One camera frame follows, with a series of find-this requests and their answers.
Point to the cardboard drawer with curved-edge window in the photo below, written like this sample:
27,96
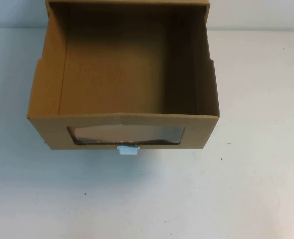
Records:
127,79

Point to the cardboard shell of stacked box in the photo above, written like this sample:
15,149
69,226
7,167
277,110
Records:
208,1

